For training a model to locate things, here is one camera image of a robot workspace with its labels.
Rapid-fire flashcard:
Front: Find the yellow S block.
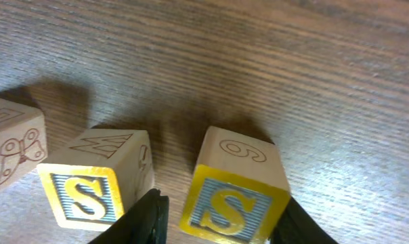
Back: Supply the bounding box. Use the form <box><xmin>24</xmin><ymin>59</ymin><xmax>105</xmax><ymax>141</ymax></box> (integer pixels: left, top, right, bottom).
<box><xmin>179</xmin><ymin>126</ymin><xmax>291</xmax><ymax>243</ymax></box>
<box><xmin>37</xmin><ymin>129</ymin><xmax>154</xmax><ymax>231</ymax></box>

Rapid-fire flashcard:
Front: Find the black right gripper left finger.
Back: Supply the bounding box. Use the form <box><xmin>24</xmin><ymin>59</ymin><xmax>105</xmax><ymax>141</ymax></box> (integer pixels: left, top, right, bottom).
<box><xmin>89</xmin><ymin>188</ymin><xmax>169</xmax><ymax>244</ymax></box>

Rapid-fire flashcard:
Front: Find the green R block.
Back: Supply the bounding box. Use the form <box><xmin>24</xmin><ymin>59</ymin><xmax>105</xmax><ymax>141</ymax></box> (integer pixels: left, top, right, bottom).
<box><xmin>0</xmin><ymin>98</ymin><xmax>48</xmax><ymax>191</ymax></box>

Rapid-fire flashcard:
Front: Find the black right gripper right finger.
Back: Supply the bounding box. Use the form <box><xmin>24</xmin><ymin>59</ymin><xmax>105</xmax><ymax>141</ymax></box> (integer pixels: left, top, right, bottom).
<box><xmin>270</xmin><ymin>197</ymin><xmax>338</xmax><ymax>244</ymax></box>

